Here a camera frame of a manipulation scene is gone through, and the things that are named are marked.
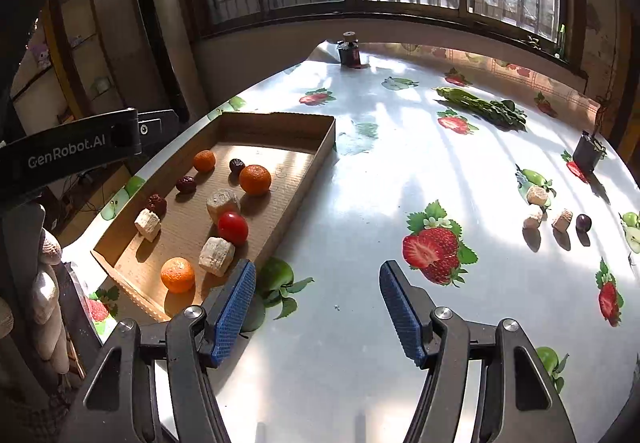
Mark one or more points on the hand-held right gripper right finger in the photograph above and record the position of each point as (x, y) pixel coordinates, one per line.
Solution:
(402, 313)

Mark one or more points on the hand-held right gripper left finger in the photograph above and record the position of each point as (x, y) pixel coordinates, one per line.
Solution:
(232, 313)

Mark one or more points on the beige fibrous cylinder piece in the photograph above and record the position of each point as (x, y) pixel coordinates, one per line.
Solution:
(216, 255)
(147, 224)
(223, 203)
(562, 220)
(537, 195)
(532, 219)

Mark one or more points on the orange mandarin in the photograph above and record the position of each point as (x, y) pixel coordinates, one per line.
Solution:
(177, 274)
(204, 160)
(255, 179)

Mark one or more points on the red tomato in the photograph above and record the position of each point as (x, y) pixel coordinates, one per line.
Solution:
(233, 228)

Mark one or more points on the dark red date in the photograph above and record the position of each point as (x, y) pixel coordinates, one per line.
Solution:
(156, 204)
(186, 184)
(237, 165)

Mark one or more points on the shallow cardboard box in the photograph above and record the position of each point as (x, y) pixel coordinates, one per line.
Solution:
(280, 173)

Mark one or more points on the person's left hand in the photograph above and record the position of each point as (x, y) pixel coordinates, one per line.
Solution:
(47, 303)

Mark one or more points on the plush toy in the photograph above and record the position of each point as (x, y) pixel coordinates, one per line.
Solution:
(41, 55)

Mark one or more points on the fruit print tablecloth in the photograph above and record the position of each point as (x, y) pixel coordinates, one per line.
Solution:
(350, 203)

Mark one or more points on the white tower air conditioner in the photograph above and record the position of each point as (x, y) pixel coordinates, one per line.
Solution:
(172, 33)

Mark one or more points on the dark purple plum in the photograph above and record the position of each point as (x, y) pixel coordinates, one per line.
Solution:
(583, 222)

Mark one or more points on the green leafy vegetable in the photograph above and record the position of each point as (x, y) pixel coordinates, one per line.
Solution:
(482, 105)

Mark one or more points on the black cylindrical can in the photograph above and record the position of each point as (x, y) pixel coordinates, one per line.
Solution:
(587, 153)

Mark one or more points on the small dark device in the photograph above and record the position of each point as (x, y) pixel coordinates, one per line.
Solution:
(349, 52)

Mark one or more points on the dark windowsill clutter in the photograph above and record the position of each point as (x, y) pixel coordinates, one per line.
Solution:
(532, 42)

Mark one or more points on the green bottle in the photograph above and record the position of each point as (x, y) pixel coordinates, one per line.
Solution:
(561, 42)

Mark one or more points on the wall shelf unit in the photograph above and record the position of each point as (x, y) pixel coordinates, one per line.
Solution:
(75, 33)

